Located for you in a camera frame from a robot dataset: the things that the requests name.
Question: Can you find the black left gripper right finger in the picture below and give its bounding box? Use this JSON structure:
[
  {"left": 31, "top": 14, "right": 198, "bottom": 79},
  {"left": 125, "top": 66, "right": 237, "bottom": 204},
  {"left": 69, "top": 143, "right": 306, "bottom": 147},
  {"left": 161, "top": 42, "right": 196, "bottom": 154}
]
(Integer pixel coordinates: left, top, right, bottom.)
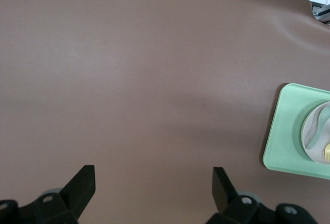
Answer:
[{"left": 207, "top": 166, "right": 317, "bottom": 224}]

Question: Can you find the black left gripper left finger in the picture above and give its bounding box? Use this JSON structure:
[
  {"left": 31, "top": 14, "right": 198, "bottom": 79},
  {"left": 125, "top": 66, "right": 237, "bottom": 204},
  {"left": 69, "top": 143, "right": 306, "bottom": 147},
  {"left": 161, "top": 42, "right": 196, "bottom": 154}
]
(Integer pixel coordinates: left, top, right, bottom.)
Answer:
[{"left": 0, "top": 165, "right": 96, "bottom": 224}]

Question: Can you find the round beige plate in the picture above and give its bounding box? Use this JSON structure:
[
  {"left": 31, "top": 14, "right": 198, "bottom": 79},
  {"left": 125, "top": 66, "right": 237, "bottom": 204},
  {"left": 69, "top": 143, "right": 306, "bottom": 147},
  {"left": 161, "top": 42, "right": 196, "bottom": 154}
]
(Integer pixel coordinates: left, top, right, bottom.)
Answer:
[{"left": 301, "top": 101, "right": 330, "bottom": 163}]

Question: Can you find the light green rectangular tray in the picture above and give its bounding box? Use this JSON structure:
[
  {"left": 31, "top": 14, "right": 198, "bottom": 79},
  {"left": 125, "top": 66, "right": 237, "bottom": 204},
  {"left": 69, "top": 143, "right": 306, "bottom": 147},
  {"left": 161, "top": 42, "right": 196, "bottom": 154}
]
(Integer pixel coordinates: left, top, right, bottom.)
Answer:
[{"left": 262, "top": 82, "right": 330, "bottom": 180}]

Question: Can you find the brown table mat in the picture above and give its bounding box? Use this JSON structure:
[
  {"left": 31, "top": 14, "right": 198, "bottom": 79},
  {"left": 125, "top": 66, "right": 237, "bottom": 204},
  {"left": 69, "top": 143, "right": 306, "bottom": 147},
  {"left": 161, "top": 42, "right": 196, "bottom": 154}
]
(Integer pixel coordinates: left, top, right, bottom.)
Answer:
[{"left": 0, "top": 0, "right": 330, "bottom": 224}]

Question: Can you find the metal clamp bracket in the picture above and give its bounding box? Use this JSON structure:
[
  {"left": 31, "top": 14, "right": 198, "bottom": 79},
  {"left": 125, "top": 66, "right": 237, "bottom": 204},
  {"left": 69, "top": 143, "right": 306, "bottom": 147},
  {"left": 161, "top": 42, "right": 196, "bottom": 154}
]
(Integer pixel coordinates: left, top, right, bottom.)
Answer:
[{"left": 311, "top": 1, "right": 330, "bottom": 25}]

